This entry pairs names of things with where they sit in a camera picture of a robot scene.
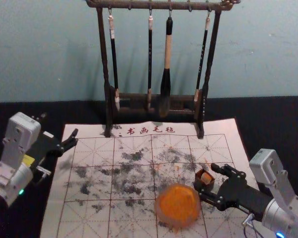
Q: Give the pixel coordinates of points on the thin black brush, white cap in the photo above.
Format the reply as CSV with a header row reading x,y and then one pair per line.
x,y
113,57
202,57
150,57

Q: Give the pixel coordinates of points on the clear dish of orange paint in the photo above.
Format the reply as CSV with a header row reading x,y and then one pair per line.
x,y
177,205

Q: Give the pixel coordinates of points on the white felt mat with red grid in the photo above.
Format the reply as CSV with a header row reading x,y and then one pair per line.
x,y
109,205

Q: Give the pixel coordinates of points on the pale wall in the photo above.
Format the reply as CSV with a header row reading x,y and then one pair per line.
x,y
39,49

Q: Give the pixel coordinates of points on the right robot arm with grey camera bracket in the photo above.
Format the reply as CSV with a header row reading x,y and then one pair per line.
x,y
278,188

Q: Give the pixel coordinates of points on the left robot arm with grey camera bracket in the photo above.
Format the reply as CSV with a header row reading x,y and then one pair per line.
x,y
13,146

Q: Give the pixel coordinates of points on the dark wooden brush rack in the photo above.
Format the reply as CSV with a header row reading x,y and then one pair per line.
x,y
103,74

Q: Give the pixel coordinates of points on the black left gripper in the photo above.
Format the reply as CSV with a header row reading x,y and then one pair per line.
x,y
48,146

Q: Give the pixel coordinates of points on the robot arm with grey camera bracket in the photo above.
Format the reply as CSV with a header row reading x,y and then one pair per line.
x,y
278,188
13,146

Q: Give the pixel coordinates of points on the black table cloth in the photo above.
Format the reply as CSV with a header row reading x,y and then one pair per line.
x,y
275,124

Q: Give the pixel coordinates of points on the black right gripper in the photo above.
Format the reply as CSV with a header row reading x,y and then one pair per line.
x,y
243,196

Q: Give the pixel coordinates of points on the small brown square box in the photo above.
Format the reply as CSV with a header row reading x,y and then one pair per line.
x,y
200,182

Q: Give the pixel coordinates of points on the pale orange block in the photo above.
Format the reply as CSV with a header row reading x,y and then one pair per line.
x,y
205,177

